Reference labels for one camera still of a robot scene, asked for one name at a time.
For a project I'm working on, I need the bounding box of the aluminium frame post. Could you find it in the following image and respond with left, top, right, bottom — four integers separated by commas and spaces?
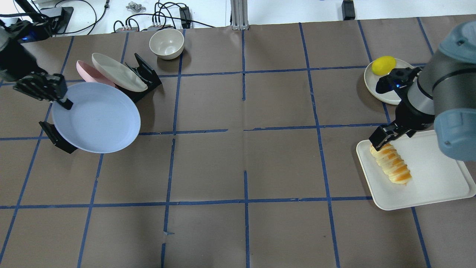
231, 0, 249, 31

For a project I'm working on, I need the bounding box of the black power adapter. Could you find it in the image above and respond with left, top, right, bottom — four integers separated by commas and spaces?
341, 0, 356, 21

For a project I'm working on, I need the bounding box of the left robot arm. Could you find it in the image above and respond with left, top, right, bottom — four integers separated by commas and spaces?
0, 29, 73, 110

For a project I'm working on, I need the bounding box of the cream rectangular tray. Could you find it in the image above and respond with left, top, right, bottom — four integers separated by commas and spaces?
356, 130, 475, 211

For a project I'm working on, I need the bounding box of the blue plate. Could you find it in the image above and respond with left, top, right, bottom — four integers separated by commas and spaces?
51, 83, 141, 154

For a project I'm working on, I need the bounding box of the cream plate in rack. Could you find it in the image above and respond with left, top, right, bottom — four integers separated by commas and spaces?
91, 52, 148, 93

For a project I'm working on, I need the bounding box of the black dish rack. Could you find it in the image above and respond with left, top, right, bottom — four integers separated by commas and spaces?
39, 53, 162, 154

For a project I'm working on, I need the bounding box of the yellow lemon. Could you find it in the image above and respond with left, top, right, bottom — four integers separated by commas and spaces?
371, 55, 397, 76

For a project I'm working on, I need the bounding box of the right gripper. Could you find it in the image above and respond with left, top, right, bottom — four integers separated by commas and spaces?
369, 106, 432, 151

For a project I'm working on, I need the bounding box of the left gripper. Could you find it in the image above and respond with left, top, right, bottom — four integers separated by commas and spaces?
13, 72, 74, 110

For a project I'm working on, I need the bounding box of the cream round plate with lemon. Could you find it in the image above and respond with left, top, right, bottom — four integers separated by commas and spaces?
364, 58, 417, 105

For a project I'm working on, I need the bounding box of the cream bowl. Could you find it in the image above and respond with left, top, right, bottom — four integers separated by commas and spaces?
148, 28, 185, 60

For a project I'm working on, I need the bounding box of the spiral bread roll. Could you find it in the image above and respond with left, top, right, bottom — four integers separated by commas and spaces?
369, 144, 412, 185

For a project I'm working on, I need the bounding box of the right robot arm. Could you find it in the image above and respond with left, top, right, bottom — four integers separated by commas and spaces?
369, 21, 476, 161

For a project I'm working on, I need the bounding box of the pink plate in rack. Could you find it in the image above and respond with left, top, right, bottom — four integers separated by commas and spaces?
76, 60, 116, 87

